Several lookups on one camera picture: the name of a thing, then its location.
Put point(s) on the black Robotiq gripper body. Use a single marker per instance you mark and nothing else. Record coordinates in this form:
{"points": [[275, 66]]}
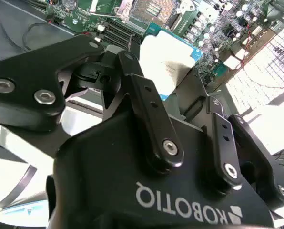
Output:
{"points": [[104, 179]]}

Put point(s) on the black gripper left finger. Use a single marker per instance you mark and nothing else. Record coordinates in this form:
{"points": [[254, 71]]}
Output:
{"points": [[25, 71]]}

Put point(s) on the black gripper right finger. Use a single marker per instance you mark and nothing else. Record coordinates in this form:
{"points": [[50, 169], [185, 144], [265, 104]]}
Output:
{"points": [[224, 148]]}

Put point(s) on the thin metal locking lever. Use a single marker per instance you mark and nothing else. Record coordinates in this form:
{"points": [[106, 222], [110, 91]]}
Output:
{"points": [[129, 43]]}

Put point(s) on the silver CPU with green edge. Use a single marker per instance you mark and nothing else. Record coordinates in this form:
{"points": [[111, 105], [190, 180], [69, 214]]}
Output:
{"points": [[165, 55]]}

